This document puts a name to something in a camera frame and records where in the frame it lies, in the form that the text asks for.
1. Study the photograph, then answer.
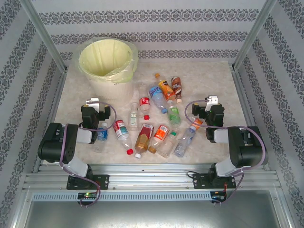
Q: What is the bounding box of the clear bottle orange cap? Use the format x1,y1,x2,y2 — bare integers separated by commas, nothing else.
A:
173,118,204,158

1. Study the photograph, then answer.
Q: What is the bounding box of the white plastic bin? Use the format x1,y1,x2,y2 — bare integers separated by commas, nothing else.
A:
78,39,139,102

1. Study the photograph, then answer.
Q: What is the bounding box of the water bottle blue label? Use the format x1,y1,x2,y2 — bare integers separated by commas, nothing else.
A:
93,122,109,153

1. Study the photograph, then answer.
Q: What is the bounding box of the clear bottle green cap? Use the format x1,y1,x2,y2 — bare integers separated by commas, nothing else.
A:
158,130,179,159

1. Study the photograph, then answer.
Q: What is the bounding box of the bin with yellow bag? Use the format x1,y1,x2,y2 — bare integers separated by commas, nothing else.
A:
75,37,140,84

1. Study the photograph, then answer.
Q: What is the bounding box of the clear bottle green label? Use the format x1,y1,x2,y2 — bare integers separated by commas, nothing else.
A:
167,99,182,128

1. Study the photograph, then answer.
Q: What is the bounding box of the slotted grey cable duct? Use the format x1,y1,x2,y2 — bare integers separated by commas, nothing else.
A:
31,191,212,202

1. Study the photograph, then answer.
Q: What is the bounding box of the orange juice bottle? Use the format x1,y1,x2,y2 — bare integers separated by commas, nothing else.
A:
154,73,177,102

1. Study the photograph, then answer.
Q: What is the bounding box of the clear bottle blue label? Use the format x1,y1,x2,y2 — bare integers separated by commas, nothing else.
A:
148,85,169,114

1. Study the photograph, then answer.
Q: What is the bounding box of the red teal label bottle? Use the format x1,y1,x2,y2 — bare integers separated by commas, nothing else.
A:
112,119,134,156

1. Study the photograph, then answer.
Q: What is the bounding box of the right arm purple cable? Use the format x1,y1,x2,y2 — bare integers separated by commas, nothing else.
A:
185,99,266,206

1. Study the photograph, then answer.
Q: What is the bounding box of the left aluminium frame post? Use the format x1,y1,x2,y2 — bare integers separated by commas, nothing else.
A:
19,0,68,72

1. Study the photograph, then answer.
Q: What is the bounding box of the right aluminium side rail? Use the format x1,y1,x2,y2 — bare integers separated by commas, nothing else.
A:
231,68,270,173

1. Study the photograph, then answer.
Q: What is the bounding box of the orange label bottle tan cap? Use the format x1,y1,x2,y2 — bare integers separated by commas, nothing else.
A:
148,125,170,154

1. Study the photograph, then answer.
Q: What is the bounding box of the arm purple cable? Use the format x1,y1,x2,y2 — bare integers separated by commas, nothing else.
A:
185,99,266,206
59,101,117,207

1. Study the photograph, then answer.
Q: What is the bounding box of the amber tea bottle red label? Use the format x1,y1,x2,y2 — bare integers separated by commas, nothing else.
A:
134,123,154,159

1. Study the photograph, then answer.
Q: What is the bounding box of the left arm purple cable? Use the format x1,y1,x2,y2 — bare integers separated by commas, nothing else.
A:
59,101,117,207

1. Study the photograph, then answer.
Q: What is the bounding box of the clear bottle red label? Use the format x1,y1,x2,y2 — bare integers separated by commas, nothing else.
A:
136,82,152,120

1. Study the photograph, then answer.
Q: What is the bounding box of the controller board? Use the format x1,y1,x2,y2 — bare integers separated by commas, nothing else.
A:
77,192,98,200
210,191,227,202

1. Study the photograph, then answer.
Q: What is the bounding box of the left controller board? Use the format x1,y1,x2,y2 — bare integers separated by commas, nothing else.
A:
77,192,98,200

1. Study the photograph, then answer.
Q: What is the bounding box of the aluminium front rail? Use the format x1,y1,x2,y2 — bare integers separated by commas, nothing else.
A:
22,163,282,191

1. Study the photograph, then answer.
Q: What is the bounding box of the metal sheet tray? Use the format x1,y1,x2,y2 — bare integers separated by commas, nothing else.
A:
22,200,289,228

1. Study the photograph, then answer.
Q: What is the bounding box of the right controller board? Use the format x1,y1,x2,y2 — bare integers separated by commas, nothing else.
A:
210,191,227,202

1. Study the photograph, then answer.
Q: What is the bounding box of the aluminium frame post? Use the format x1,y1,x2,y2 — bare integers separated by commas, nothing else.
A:
231,0,278,71
19,0,68,72

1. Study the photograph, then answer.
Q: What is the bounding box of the right aluminium frame post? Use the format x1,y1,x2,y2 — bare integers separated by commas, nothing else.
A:
231,0,278,71

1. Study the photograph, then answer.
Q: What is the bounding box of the brown chocolate drink bottle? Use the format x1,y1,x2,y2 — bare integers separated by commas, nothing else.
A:
171,76,183,104

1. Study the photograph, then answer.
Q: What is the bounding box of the small clear bottle white label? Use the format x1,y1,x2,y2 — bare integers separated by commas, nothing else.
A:
128,102,140,132

